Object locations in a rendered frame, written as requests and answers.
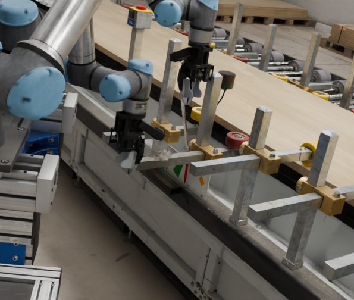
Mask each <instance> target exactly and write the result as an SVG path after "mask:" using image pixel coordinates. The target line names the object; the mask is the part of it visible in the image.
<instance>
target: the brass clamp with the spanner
mask: <svg viewBox="0 0 354 300"><path fill-rule="evenodd" d="M195 141H196V139H193V140H191V141H190V142H189V144H191V146H192V150H191V151H202V152H203V153H204V154H205V158H204V161H207V160H216V159H220V158H223V154H222V153H221V152H220V151H218V154H213V153H212V152H213V150H214V149H215V148H213V147H212V146H211V145H209V146H200V145H198V144H197V143H195ZM191 151H190V152H191Z"/></svg>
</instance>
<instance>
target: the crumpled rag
mask: <svg viewBox="0 0 354 300"><path fill-rule="evenodd" d="M147 155H148V157H149V158H154V160H155V161H163V160H168V159H169V158H171V156H172V153H171V152H170V151H169V150H168V151H166V152H165V151H158V152H157V151H156V150H153V151H152V152H151V153H148V154H147Z"/></svg>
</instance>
